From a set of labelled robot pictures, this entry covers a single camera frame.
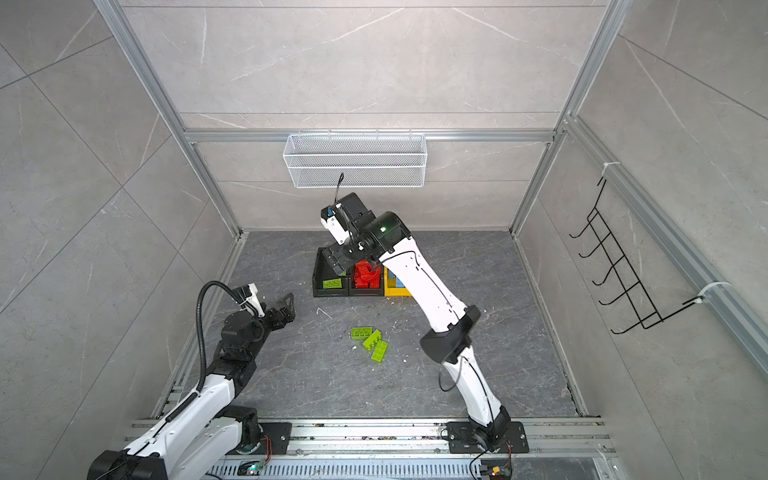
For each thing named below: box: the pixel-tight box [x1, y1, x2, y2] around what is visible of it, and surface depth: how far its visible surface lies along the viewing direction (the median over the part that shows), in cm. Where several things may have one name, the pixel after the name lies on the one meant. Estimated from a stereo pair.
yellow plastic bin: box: [383, 266, 412, 297], surface depth 100 cm
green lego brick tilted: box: [362, 329, 382, 351], surface depth 90 cm
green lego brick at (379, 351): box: [371, 340, 389, 363], surface depth 90 cm
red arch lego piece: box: [355, 260, 381, 289], surface depth 103 cm
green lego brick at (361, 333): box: [351, 327, 373, 340], surface depth 92 cm
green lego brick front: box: [322, 278, 343, 289], surface depth 103 cm
